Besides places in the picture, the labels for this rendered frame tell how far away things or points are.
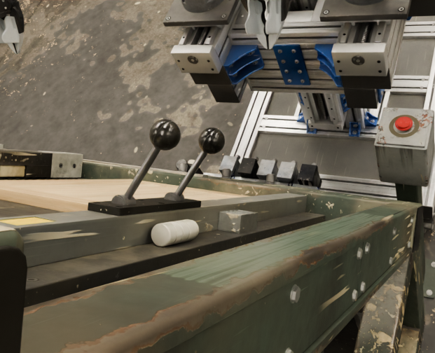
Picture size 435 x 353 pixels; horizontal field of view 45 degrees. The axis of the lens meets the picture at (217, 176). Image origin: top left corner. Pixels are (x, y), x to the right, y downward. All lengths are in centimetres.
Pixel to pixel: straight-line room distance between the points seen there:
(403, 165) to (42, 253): 99
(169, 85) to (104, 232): 251
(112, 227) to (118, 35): 308
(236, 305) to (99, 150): 271
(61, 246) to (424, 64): 207
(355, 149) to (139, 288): 193
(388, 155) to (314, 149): 92
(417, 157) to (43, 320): 115
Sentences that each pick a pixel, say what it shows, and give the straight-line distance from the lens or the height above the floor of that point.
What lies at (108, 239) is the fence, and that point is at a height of 151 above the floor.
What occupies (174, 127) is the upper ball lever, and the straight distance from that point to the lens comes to 61.
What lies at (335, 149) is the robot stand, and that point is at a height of 21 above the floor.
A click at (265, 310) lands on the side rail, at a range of 38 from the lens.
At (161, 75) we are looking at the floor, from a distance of 317.
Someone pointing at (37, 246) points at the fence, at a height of 161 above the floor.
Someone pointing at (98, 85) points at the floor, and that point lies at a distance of 337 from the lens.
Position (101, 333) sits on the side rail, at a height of 179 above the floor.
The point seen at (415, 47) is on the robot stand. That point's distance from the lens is 252.
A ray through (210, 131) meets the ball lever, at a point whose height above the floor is 145.
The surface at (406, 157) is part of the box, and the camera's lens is 132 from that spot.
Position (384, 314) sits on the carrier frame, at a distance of 125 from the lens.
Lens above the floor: 197
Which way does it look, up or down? 51 degrees down
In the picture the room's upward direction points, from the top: 32 degrees counter-clockwise
